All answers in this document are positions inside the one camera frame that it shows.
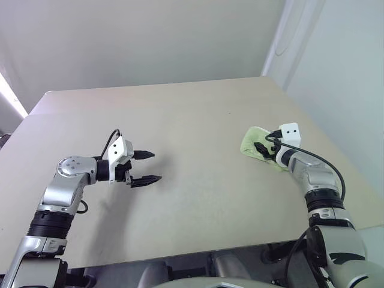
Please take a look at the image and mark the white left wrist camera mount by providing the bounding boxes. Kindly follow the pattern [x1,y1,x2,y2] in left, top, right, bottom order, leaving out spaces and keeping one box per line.
[107,136,134,185]

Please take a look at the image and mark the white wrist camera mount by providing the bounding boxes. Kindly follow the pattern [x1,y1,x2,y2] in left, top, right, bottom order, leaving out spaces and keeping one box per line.
[275,122,302,166]
[107,136,134,185]

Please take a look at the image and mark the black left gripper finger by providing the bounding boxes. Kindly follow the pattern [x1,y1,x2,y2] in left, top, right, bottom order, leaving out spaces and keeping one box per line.
[129,174,163,189]
[133,148,156,161]

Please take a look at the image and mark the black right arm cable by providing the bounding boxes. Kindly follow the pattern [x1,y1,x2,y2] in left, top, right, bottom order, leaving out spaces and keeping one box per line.
[265,133,346,288]

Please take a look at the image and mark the light green cloth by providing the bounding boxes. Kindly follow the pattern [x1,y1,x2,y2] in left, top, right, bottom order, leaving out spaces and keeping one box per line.
[239,125,289,173]

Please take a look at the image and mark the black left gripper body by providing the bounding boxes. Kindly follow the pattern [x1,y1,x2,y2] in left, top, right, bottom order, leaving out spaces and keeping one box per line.
[115,160,134,187]

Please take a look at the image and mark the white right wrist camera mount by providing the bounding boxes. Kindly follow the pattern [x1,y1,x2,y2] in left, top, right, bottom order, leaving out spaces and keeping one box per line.
[275,122,302,166]

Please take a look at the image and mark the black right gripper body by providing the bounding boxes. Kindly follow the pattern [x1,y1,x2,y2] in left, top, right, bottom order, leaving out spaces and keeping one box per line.
[265,129,283,160]

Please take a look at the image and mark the grey rounded robot torso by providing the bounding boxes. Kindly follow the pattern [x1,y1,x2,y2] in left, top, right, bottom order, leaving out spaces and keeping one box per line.
[155,274,289,288]

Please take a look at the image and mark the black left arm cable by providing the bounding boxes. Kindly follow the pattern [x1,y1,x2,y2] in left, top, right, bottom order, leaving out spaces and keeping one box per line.
[76,128,122,215]

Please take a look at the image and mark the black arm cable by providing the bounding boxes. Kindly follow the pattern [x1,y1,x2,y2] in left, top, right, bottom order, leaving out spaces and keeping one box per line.
[265,133,346,288]
[76,128,122,215]

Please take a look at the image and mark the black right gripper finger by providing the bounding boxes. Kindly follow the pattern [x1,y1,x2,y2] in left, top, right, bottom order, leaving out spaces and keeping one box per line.
[254,142,271,158]

